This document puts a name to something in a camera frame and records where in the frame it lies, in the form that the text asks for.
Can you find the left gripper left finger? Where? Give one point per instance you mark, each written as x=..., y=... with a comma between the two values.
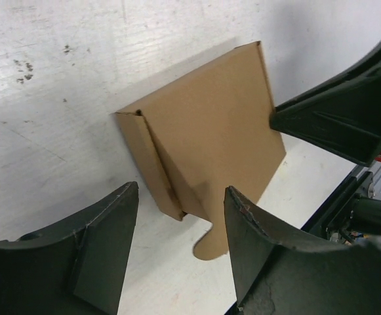
x=74, y=266

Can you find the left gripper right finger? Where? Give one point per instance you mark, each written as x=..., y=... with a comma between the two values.
x=280, y=269

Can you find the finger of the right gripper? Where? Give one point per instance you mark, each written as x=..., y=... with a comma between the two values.
x=341, y=115

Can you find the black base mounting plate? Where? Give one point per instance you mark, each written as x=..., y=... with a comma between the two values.
x=353, y=209

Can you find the cardboard box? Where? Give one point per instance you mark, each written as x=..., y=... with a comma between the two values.
x=202, y=133

